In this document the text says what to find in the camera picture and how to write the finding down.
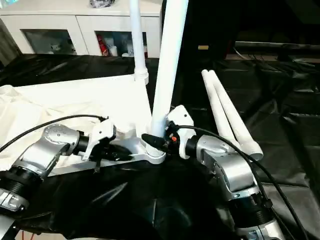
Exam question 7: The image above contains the white plastic table top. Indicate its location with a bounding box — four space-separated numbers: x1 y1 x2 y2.
0 74 167 177

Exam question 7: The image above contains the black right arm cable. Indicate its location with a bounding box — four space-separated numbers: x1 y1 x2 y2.
172 125 307 240

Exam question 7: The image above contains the white cabinet with glass doors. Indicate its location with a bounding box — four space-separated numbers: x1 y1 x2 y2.
0 0 163 58

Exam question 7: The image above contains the black work mat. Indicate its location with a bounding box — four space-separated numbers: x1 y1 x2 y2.
0 52 320 240

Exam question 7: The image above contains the grey horizontal rail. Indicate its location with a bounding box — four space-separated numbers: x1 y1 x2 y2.
234 42 320 53

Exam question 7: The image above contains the white plastic table leg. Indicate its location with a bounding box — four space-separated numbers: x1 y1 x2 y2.
201 69 236 143
129 0 150 87
149 0 190 151
208 69 264 162

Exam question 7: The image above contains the red bottle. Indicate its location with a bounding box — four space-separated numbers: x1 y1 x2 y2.
97 36 109 57

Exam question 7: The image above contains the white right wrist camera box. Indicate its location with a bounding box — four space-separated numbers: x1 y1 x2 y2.
164 104 195 160

